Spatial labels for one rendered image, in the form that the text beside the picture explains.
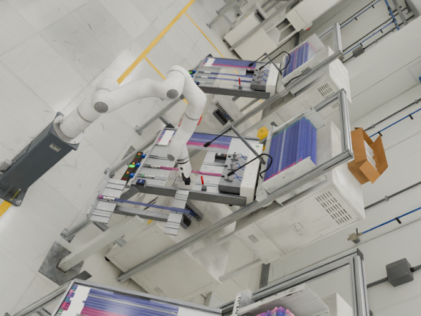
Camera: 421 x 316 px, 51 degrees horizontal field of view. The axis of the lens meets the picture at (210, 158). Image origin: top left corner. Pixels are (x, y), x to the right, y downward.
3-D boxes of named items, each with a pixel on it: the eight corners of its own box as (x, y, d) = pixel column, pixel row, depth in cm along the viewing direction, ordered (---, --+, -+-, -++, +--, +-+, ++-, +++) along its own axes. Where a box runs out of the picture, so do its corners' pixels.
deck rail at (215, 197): (131, 191, 273) (129, 183, 270) (132, 189, 275) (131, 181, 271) (245, 207, 261) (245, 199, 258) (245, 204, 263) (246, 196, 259)
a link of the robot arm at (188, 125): (191, 128, 233) (175, 166, 253) (203, 113, 245) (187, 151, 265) (176, 119, 234) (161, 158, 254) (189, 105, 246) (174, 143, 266)
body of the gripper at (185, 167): (186, 163, 259) (189, 179, 265) (190, 153, 267) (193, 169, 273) (173, 163, 261) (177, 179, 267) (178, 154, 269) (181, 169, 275)
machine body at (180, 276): (98, 258, 316) (155, 223, 284) (132, 197, 372) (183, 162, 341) (161, 311, 335) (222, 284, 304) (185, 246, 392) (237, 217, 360)
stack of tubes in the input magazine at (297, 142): (264, 180, 253) (302, 158, 239) (272, 135, 294) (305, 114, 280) (277, 195, 256) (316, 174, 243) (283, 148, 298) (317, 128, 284)
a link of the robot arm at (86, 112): (74, 113, 239) (100, 88, 227) (83, 93, 252) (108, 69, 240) (92, 126, 245) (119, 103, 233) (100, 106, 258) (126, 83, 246)
